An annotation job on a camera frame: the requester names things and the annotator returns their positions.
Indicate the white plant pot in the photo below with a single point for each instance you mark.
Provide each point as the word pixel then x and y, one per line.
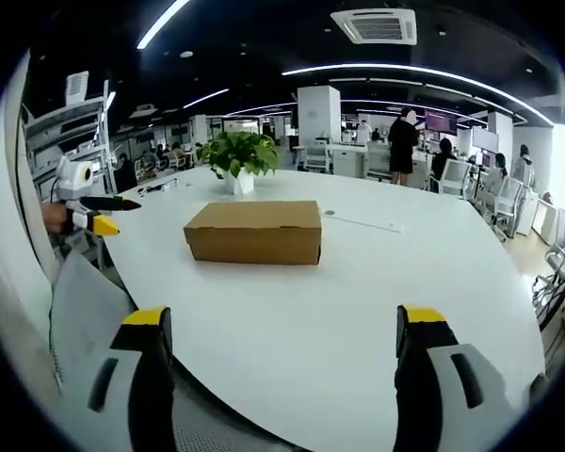
pixel 239 182

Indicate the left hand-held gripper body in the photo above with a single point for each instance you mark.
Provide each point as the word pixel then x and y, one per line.
pixel 75 181

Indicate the brown cardboard shoe box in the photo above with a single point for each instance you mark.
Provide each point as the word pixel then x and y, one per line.
pixel 254 230

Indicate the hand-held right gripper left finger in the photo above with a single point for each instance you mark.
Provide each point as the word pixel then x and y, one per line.
pixel 122 376

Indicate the purple wall screen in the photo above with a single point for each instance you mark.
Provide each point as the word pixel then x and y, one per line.
pixel 440 121

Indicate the person's left hand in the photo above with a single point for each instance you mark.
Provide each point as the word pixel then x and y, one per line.
pixel 55 215

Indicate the white mesh office chair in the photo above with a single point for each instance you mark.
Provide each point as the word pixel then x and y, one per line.
pixel 508 202
pixel 454 176
pixel 316 157

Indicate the white metal shelf rack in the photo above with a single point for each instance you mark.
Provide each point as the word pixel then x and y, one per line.
pixel 68 136

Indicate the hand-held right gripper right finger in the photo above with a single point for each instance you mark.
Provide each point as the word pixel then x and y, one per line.
pixel 452 386

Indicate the white square pillar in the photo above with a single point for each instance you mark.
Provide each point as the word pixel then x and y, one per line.
pixel 318 117

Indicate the green potted plant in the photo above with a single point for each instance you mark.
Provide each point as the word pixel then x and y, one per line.
pixel 240 153

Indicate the round desk grommet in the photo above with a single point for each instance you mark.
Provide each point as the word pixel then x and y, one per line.
pixel 329 213

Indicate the white ceiling air conditioner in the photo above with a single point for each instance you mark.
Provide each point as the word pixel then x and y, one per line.
pixel 374 22

